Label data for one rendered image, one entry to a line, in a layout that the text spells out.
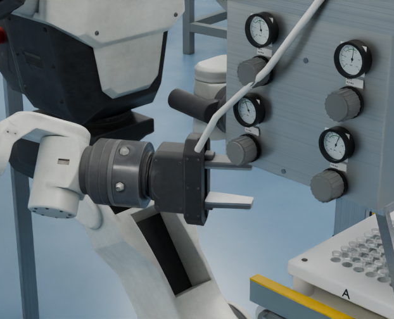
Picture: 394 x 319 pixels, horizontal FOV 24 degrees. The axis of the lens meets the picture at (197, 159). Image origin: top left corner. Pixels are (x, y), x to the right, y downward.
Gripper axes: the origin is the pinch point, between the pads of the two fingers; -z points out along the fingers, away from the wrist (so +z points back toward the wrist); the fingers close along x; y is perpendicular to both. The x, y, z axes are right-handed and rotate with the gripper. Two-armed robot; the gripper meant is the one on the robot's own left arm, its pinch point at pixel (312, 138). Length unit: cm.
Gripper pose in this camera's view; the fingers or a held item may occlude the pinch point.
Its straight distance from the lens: 134.1
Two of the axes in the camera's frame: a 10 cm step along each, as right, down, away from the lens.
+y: -7.9, 2.3, -5.6
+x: 0.0, 9.3, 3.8
